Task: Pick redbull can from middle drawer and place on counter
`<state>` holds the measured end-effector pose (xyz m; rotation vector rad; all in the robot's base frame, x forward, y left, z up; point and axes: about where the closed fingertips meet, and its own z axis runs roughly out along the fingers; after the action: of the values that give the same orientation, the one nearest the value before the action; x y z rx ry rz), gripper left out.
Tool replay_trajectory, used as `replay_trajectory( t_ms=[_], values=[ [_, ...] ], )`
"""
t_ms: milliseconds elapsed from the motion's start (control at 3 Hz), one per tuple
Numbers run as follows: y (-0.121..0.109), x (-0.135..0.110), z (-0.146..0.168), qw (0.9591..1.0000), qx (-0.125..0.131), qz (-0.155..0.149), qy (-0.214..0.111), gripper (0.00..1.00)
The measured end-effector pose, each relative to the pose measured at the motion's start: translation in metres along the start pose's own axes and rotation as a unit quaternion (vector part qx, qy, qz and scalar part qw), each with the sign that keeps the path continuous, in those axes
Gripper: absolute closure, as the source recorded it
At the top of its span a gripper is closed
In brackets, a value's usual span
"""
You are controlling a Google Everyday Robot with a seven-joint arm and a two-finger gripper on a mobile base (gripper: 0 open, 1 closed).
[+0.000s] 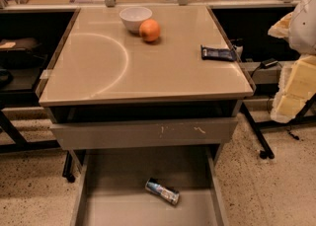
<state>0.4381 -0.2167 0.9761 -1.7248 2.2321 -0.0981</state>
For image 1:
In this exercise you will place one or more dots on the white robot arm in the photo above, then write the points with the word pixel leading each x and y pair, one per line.
pixel 298 28

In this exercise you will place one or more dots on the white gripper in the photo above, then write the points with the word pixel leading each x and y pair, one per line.
pixel 304 28

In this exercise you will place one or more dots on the dark blue snack packet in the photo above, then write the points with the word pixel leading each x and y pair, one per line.
pixel 219 54

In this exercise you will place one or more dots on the grey top drawer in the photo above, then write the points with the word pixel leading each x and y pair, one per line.
pixel 145 133

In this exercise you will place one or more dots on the orange fruit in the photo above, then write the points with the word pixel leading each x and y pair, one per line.
pixel 149 30

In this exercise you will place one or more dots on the black table leg frame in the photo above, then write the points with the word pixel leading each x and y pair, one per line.
pixel 259 126

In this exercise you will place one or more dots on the open grey middle drawer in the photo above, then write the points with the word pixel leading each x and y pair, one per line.
pixel 112 188

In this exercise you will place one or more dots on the white bowl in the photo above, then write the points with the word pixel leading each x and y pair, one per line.
pixel 133 17

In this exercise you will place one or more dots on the grey drawer cabinet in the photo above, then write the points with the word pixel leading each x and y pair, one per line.
pixel 104 73

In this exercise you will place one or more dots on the black power adapter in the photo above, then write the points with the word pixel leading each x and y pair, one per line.
pixel 268 63

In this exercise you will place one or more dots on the blue silver redbull can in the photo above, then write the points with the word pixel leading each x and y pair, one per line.
pixel 170 195

